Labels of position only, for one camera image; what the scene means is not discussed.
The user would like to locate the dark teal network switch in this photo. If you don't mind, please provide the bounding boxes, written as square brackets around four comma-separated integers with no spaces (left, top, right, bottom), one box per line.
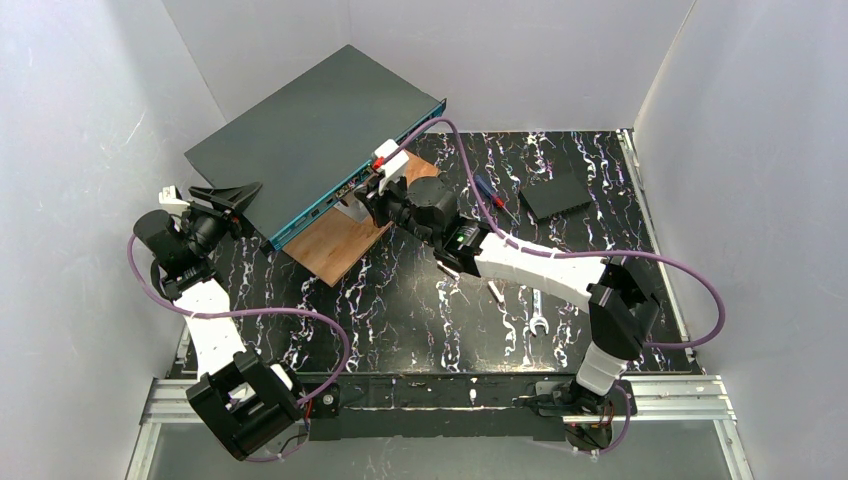
[185,45,447,251]

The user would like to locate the silver SFP plug module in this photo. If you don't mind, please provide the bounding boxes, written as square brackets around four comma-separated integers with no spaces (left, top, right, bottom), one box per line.
[436,261,459,280]
[487,281,505,304]

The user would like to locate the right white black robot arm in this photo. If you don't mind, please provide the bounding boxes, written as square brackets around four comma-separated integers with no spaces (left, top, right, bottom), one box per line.
[354,177,659,398]

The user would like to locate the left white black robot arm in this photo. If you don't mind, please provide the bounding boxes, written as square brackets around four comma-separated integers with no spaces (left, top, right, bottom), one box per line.
[133,182,305,461]

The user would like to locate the wooden base board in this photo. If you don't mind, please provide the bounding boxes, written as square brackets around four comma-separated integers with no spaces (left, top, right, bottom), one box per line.
[280,150,441,287]

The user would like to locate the blue red screwdriver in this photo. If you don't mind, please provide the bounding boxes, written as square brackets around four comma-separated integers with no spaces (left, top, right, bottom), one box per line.
[473,174,518,225]

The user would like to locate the small black box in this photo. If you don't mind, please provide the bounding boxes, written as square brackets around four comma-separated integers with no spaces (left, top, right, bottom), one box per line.
[519,173,593,221]

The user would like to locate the silver open-end wrench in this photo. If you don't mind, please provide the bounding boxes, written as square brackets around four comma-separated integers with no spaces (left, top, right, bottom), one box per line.
[529,289,550,336]

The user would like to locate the silver metal mount bracket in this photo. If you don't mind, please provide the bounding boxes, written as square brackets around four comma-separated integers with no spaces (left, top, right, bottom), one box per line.
[334,199,369,223]

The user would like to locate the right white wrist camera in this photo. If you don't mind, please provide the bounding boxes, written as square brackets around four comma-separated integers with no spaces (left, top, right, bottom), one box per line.
[372,139,409,195]

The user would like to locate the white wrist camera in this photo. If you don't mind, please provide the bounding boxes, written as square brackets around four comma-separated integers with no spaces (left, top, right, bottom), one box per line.
[372,139,409,195]
[158,185,190,216]

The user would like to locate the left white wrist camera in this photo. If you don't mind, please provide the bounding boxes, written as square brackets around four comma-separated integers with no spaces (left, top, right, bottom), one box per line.
[158,185,190,216]

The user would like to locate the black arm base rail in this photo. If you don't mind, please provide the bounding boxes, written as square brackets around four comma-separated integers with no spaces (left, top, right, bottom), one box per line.
[309,372,573,442]

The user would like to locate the aluminium frame rail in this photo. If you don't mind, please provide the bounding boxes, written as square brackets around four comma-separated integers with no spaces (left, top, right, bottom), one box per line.
[125,374,757,480]

